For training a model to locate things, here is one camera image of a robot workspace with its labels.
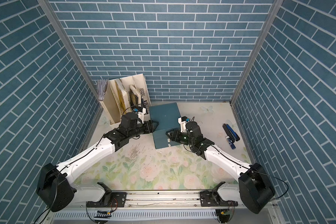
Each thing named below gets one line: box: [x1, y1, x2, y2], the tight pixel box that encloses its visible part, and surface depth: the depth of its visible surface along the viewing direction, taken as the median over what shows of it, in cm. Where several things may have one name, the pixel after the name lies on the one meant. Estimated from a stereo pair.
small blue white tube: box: [225, 135, 237, 150], surface depth 98 cm
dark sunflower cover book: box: [129, 84, 142, 107], surface depth 101 cm
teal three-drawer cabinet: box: [148, 102, 182, 150], surface depth 85 cm
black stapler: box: [222, 123, 236, 143], surface depth 101 cm
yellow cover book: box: [113, 78, 133, 117], surface depth 96 cm
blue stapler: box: [225, 123, 240, 142], surface depth 101 cm
